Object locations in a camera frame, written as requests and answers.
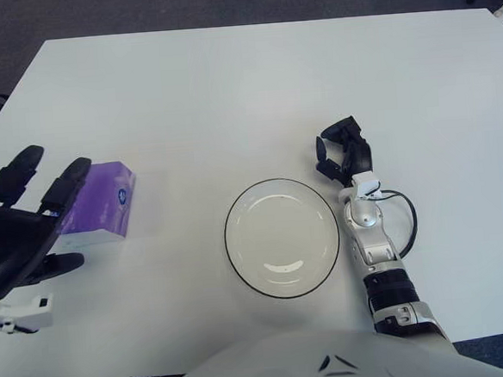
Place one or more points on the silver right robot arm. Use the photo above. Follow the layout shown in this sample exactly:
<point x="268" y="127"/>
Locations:
<point x="381" y="253"/>

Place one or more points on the grey robot torso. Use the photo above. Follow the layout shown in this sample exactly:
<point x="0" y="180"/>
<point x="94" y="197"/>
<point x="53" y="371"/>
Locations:
<point x="354" y="362"/>

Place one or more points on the purple tissue paper pack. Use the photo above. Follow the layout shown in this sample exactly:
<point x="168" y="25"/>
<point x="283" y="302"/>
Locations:
<point x="101" y="199"/>

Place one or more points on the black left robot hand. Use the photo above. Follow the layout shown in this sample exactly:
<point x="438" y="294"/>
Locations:
<point x="9" y="240"/>

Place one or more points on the white plate with black rim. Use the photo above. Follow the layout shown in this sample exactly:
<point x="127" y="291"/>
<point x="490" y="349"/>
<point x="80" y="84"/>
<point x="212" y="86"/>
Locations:
<point x="282" y="238"/>

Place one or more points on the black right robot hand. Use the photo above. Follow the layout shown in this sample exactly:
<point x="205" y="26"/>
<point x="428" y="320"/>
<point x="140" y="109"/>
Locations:
<point x="359" y="155"/>

